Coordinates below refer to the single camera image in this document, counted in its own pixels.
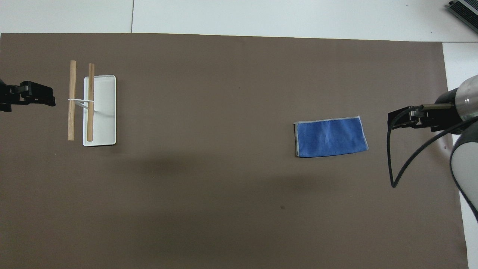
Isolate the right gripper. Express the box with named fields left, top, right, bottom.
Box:
left=421, top=87, right=464, bottom=132

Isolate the blue towel with grey edge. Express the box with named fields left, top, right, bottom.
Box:
left=294, top=116, right=369, bottom=158

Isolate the grey ribbed device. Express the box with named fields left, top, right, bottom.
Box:
left=448, top=0, right=478, bottom=24

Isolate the white rack with wooden bars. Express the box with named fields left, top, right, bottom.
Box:
left=67, top=60, right=117, bottom=147

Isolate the black cable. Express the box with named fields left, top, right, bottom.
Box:
left=387, top=104, right=478, bottom=188

